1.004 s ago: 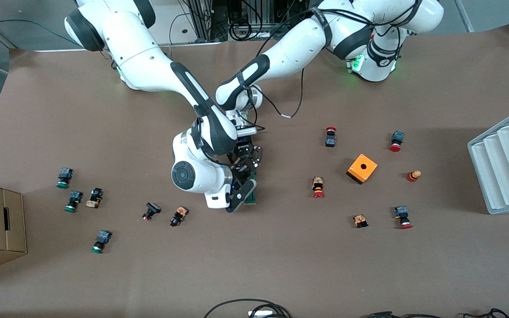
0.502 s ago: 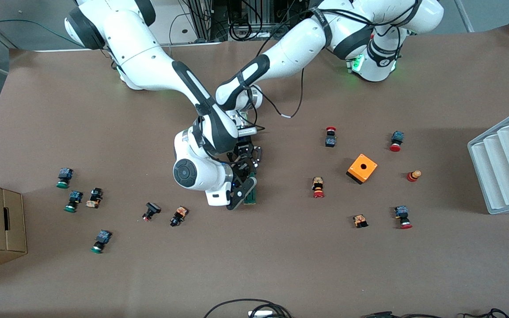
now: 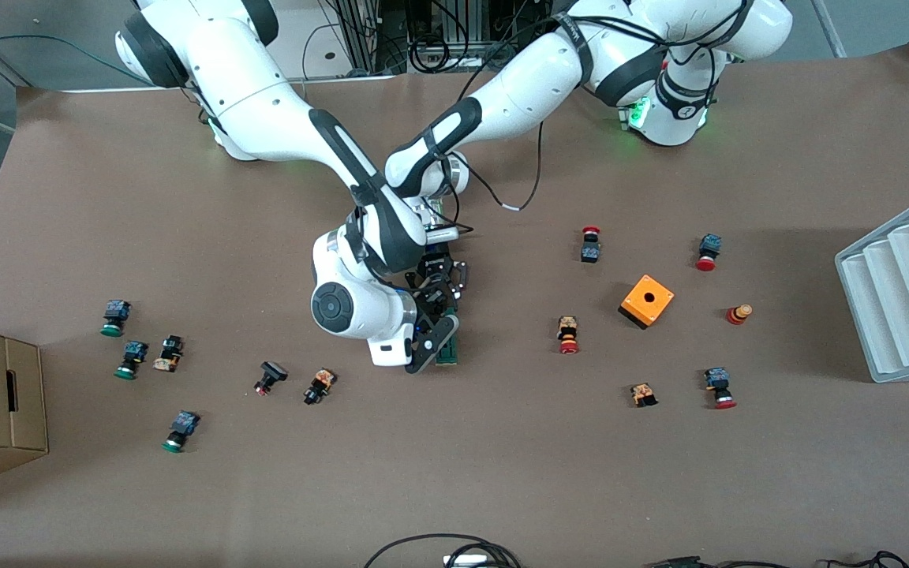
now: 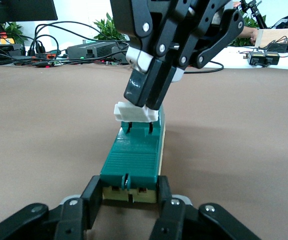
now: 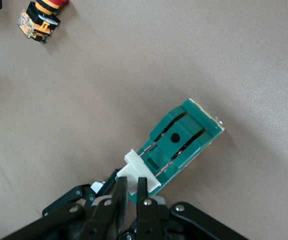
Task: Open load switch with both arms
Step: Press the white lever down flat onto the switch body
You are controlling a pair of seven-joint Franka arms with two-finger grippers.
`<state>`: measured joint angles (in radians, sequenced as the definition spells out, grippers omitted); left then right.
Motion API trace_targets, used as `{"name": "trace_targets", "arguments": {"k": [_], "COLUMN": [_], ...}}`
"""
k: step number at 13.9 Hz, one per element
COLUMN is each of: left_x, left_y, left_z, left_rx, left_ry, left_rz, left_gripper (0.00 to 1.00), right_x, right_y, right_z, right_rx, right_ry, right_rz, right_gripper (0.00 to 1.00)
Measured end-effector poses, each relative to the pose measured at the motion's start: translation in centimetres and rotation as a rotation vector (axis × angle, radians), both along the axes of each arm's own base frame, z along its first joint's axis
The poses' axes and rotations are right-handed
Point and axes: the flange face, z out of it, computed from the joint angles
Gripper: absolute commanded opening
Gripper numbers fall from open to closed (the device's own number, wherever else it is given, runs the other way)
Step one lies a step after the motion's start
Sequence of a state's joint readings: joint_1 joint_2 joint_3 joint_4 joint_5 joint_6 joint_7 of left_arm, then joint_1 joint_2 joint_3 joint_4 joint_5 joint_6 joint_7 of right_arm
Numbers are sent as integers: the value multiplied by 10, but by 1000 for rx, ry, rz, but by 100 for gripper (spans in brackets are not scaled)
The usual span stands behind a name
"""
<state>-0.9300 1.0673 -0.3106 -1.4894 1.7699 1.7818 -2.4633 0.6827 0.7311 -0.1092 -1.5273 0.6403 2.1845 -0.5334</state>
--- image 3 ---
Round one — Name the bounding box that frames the white ridged tray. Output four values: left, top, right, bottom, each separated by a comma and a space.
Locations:
834, 188, 909, 384

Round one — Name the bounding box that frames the black orange push button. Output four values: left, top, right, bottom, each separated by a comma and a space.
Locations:
302, 368, 338, 406

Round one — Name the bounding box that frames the aluminium profile post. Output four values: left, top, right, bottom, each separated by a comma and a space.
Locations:
348, 0, 382, 73

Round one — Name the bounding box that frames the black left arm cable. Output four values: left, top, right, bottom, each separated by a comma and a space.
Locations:
454, 118, 546, 214

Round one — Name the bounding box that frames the orange button enclosure box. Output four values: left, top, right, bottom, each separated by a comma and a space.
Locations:
618, 274, 675, 331

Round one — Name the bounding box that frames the black coiled cable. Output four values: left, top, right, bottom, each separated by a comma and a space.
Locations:
410, 35, 449, 73

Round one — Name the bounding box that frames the black cable with connector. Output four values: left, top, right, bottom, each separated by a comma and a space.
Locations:
644, 555, 791, 568

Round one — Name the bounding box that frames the red push button blue block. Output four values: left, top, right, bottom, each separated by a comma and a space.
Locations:
703, 367, 738, 410
695, 234, 723, 272

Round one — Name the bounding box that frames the green push button blue block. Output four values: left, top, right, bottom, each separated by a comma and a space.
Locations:
100, 299, 133, 338
114, 340, 149, 381
161, 410, 201, 454

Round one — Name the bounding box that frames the thin black curled cable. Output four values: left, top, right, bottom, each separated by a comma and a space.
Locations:
817, 550, 909, 568

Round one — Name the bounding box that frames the black looped cable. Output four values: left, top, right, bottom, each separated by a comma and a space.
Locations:
363, 534, 523, 568

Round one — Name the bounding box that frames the black square push button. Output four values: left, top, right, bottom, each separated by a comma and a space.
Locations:
253, 361, 289, 397

